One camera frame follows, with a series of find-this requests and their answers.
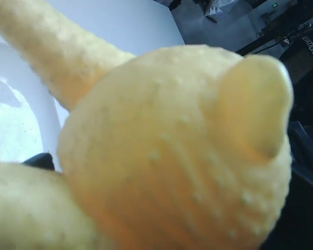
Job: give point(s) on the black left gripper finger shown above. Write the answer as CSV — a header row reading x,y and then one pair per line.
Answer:
x,y
42,161

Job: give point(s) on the yellow rubber chicken toy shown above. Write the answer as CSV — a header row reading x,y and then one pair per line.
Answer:
x,y
184,147

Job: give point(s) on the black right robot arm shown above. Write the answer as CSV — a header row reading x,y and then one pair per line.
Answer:
x,y
294,230

